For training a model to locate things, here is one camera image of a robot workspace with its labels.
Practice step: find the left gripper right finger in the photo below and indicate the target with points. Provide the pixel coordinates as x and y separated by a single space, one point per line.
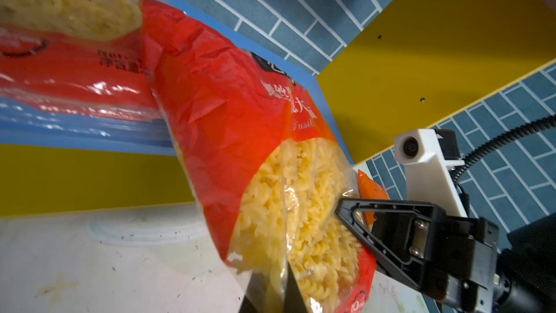
293 301

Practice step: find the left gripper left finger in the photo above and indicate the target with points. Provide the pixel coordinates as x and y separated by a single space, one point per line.
246 306

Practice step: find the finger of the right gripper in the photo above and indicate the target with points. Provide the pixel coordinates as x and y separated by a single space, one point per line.
401 235

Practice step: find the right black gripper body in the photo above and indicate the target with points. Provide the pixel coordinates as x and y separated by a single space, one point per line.
461 263

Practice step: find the orange macaroni bag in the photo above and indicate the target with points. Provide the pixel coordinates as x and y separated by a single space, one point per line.
370 190

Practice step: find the red macaroni bag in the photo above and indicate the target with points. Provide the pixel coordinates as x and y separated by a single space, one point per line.
72 77
262 164

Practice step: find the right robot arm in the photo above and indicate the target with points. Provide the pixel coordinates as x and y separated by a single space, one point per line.
525 276

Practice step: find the yellow shelf with coloured boards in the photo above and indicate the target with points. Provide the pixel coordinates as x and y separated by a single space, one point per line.
418 63

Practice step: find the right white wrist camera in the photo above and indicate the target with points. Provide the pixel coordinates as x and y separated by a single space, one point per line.
428 157

